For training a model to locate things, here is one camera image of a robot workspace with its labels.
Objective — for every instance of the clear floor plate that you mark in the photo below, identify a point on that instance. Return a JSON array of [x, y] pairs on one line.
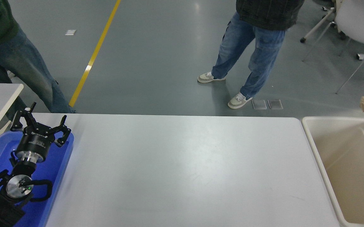
[[275, 104], [259, 104]]

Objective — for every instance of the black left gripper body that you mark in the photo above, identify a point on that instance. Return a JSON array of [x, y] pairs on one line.
[[36, 141]]

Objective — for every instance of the white paper scrap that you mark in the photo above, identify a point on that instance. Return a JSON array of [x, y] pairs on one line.
[[70, 32]]

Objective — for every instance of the blue plastic tray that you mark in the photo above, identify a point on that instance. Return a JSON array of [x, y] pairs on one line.
[[54, 176]]

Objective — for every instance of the office chair with casters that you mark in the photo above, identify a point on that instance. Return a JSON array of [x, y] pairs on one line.
[[303, 40]]

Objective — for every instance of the white chair with metal legs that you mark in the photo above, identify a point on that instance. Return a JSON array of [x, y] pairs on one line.
[[358, 19]]

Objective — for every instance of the yellow floor tape line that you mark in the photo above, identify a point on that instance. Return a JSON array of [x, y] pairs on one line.
[[102, 37]]

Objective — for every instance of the large pale plastic bin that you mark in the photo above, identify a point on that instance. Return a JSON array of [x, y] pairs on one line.
[[342, 151]]

